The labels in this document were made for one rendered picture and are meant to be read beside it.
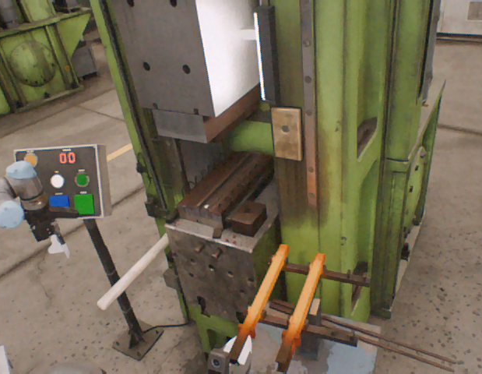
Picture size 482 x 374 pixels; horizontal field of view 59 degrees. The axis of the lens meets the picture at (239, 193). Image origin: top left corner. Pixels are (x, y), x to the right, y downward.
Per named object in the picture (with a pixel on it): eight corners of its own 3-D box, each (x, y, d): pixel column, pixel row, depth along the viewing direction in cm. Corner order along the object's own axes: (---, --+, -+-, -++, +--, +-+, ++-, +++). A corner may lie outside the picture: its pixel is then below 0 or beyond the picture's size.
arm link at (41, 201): (40, 185, 143) (47, 195, 137) (46, 195, 145) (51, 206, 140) (18, 194, 140) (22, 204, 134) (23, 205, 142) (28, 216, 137)
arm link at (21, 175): (-2, 167, 133) (26, 156, 137) (13, 195, 139) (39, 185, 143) (6, 175, 127) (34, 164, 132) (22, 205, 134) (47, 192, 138)
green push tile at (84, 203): (94, 214, 160) (92, 194, 160) (75, 214, 161) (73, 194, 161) (96, 213, 162) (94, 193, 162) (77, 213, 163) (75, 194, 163)
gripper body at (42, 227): (33, 233, 149) (19, 206, 142) (58, 223, 152) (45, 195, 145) (38, 244, 143) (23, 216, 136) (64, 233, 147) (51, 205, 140)
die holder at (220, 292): (262, 334, 167) (251, 251, 142) (186, 304, 185) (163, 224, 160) (315, 245, 205) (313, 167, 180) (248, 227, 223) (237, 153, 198)
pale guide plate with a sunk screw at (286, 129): (300, 161, 134) (297, 111, 124) (274, 157, 138) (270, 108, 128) (303, 157, 135) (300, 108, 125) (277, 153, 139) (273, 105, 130)
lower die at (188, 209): (223, 230, 153) (219, 211, 148) (179, 217, 162) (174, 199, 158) (274, 171, 181) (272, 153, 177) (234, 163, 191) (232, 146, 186)
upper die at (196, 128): (207, 143, 133) (202, 115, 128) (158, 135, 142) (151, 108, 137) (267, 92, 161) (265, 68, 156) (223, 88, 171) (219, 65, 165)
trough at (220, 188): (209, 211, 151) (208, 208, 150) (197, 208, 154) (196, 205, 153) (262, 155, 180) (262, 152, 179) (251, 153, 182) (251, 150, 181)
